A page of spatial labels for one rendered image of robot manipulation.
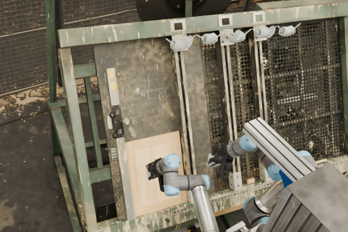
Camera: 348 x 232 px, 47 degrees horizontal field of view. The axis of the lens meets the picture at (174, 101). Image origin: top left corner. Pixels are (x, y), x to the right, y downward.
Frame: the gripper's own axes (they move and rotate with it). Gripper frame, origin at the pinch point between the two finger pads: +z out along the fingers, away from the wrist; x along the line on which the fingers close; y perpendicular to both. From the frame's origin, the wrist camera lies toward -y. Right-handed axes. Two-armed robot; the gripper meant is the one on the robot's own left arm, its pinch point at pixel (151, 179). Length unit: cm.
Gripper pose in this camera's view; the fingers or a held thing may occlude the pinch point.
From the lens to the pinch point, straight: 225.0
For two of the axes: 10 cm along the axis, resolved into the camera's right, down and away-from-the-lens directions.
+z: -3.8, 3.7, 8.5
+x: -8.3, 2.7, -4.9
